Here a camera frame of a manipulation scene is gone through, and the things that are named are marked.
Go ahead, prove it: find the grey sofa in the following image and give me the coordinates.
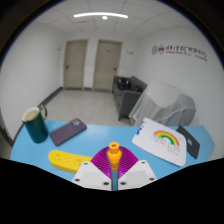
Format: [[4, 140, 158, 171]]
[[111, 75, 149, 121]]

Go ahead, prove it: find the grey cloth-covered furniture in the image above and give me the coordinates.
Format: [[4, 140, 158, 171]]
[[128, 79, 197, 128]]

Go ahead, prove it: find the yellow power strip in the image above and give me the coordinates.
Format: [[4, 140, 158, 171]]
[[47, 149, 93, 175]]

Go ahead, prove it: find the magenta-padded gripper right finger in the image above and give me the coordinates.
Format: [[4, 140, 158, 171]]
[[116, 145, 158, 192]]

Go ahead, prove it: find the long ceiling light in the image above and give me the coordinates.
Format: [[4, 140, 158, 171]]
[[72, 11, 130, 20]]

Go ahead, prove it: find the black notebook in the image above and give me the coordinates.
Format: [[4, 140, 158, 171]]
[[175, 124, 201, 160]]

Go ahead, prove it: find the purple smartphone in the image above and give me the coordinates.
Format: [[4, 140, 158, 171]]
[[48, 118, 89, 147]]

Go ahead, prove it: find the black bag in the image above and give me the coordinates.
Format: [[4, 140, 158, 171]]
[[116, 77, 132, 91]]

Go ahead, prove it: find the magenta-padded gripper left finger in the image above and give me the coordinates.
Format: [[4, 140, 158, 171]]
[[71, 145, 116, 192]]

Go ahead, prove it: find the teal mug with gold handle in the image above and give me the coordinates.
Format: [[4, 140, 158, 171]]
[[21, 104, 50, 145]]

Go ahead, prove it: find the white rainbow-print mouse pad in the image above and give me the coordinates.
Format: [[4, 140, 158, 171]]
[[131, 116, 188, 168]]

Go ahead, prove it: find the beige door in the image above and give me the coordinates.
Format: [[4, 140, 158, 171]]
[[92, 39, 124, 93], [62, 38, 89, 91]]

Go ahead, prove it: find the wall lettering sign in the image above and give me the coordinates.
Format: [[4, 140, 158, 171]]
[[151, 43, 209, 63]]

